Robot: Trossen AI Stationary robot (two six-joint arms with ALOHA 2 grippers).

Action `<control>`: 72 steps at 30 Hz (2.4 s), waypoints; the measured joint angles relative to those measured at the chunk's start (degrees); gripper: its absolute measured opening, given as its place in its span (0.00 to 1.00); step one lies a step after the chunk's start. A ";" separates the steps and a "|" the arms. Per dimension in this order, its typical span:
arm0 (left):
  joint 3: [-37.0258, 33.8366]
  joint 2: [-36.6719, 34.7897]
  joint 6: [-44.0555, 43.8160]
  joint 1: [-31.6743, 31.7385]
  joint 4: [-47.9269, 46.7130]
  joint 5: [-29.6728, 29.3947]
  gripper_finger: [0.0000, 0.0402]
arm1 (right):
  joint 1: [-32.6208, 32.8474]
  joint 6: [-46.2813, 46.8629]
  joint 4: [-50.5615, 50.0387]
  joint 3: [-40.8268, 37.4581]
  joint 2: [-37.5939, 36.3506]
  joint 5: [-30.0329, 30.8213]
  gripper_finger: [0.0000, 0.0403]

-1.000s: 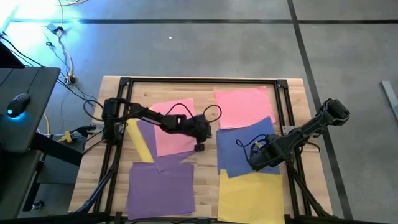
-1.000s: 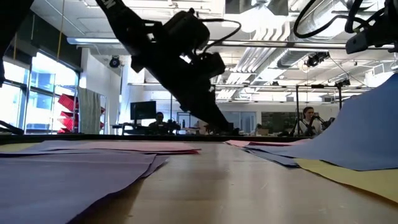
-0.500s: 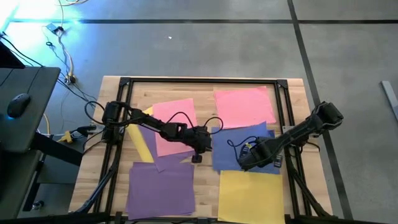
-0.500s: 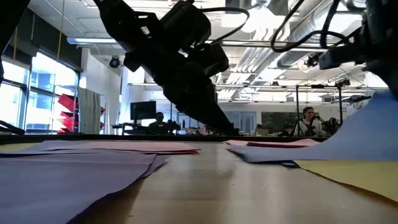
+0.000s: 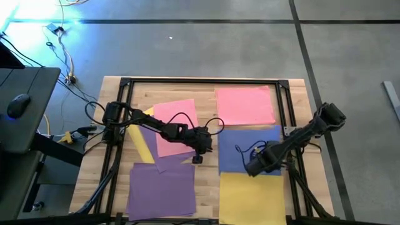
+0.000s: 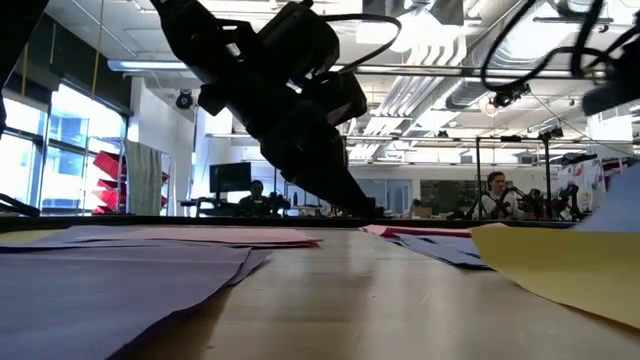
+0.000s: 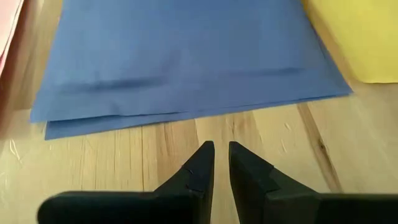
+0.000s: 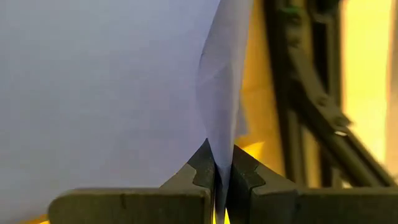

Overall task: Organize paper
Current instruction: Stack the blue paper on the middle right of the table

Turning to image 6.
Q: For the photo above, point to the black monitor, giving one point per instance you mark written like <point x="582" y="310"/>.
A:
<point x="230" y="177"/>

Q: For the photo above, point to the large glass window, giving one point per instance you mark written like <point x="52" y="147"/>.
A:
<point x="20" y="165"/>

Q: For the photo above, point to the black rig frame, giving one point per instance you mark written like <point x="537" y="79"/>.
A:
<point x="511" y="138"/>

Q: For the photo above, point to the black slanted strut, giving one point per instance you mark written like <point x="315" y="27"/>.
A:
<point x="20" y="205"/>

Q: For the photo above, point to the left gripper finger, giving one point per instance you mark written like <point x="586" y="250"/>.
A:
<point x="340" y="190"/>

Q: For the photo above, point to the dark wall board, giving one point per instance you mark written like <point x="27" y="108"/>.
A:
<point x="450" y="200"/>

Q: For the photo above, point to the black camera cluster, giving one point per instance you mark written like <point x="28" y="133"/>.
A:
<point x="515" y="92"/>

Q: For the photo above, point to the person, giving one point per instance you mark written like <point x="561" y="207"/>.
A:
<point x="256" y="196"/>
<point x="414" y="206"/>
<point x="495" y="187"/>

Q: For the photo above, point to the red shelf unit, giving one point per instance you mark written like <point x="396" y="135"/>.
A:
<point x="612" y="164"/>

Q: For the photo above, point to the yellow paper sheet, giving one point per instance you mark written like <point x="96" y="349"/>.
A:
<point x="25" y="236"/>
<point x="560" y="270"/>

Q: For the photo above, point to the black rig camera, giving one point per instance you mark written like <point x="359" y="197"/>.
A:
<point x="550" y="133"/>

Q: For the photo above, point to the floral printed cloth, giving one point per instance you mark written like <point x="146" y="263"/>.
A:
<point x="575" y="175"/>

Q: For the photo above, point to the grey hanging cloth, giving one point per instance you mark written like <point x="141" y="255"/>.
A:
<point x="142" y="180"/>

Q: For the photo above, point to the long ceiling light fixture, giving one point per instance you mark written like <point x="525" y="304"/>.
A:
<point x="150" y="65"/>

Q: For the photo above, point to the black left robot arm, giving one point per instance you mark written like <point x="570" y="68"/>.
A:
<point x="210" y="40"/>

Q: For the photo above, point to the white air duct unit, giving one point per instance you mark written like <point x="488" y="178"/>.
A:
<point x="425" y="30"/>

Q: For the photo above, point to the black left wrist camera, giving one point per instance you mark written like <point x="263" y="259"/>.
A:
<point x="345" y="95"/>

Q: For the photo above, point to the red storage bin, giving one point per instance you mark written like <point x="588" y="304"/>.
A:
<point x="107" y="164"/>
<point x="110" y="184"/>
<point x="106" y="199"/>

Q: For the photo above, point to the silver spiral air duct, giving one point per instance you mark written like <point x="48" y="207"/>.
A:
<point x="525" y="35"/>

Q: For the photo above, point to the black aluminium frame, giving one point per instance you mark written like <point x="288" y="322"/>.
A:
<point x="340" y="221"/>

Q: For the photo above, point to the black round ceiling speaker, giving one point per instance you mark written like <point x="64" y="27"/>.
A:
<point x="184" y="101"/>

